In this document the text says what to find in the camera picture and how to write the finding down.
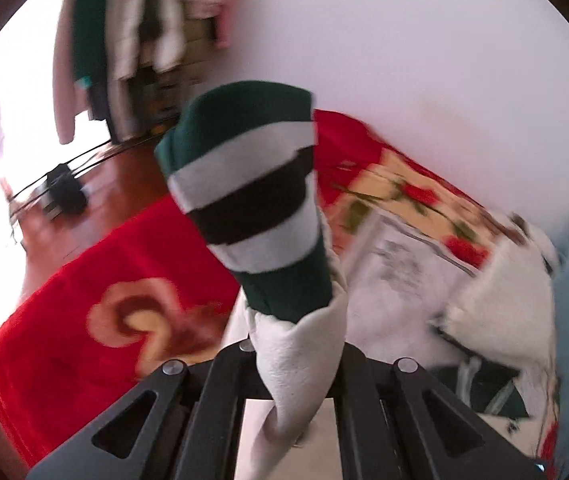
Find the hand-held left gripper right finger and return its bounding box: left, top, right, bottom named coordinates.
left=333, top=344, right=549, bottom=480

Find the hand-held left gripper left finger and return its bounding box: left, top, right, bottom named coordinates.
left=27, top=340, right=266, bottom=480

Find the green striped fleece-lined jacket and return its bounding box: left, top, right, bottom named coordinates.
left=154, top=80, right=561, bottom=480

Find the rack of hanging clothes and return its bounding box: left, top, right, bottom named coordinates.
left=53, top=0, right=241, bottom=147

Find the white quilted pad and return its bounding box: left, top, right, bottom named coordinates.
left=347, top=209, right=481, bottom=323

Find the red floral blanket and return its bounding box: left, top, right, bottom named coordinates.
left=0, top=107, right=561, bottom=472

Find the black floor stand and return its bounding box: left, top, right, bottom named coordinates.
left=39, top=162, right=88, bottom=221

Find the black cable device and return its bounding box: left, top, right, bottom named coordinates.
left=7, top=132, right=165, bottom=223

